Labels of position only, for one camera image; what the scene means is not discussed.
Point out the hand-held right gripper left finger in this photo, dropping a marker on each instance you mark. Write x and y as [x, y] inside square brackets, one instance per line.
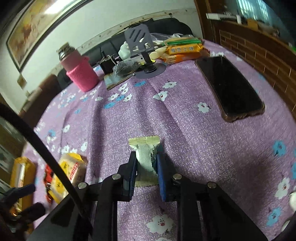
[131, 176]

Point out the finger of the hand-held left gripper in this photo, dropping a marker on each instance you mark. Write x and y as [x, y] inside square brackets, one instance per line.
[31, 212]
[20, 192]

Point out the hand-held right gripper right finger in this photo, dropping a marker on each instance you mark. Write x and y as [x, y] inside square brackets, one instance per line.
[161, 178]

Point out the small white snack packet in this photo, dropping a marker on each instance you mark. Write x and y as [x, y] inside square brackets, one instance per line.
[146, 160]

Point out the person's right hand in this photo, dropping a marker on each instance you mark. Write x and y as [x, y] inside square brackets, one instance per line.
[293, 201]

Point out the yellow snack packet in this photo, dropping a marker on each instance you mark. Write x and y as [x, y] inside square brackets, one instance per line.
[22, 173]

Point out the dark red snack packet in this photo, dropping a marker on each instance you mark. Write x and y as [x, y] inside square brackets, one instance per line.
[48, 178]

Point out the beige cracker packet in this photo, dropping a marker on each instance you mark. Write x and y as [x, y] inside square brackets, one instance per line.
[74, 166]

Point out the brown chair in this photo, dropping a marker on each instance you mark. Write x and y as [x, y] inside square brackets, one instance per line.
[39, 99]

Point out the pale flat notebook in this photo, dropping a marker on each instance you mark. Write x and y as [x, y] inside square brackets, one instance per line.
[115, 81]

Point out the clear bag with dark contents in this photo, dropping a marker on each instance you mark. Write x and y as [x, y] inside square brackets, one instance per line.
[124, 68]

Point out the black smartphone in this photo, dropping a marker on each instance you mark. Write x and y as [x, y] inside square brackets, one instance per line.
[231, 90]

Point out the small black box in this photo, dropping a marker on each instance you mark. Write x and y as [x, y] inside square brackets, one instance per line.
[107, 64]

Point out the pink bottle with knitted sleeve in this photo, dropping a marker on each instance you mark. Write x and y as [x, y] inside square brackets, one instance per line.
[79, 71]

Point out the orange biscuit packet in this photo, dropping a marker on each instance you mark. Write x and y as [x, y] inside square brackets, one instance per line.
[182, 49]
[182, 58]

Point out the cream snack packet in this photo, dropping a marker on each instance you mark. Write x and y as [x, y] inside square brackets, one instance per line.
[157, 53]

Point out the white glove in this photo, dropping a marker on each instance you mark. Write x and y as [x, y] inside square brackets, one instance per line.
[124, 49]

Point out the green striped snack packet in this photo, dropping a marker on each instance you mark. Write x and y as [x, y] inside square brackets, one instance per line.
[180, 41]

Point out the grey phone stand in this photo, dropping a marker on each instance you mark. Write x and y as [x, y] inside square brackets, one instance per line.
[138, 37]

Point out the black sofa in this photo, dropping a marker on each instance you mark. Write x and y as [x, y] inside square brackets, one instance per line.
[166, 25]

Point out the wooden counter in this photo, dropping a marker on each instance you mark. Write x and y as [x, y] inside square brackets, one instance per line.
[254, 48]

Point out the framed painting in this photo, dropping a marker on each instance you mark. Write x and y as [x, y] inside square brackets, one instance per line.
[39, 30]

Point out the long white box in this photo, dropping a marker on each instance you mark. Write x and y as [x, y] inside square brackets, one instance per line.
[219, 16]

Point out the small white bottle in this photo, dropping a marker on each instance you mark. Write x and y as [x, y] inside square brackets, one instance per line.
[239, 19]

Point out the small cardboard box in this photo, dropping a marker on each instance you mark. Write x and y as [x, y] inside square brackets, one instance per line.
[252, 23]

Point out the small wall frame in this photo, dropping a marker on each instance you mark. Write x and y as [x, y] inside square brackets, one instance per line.
[22, 81]

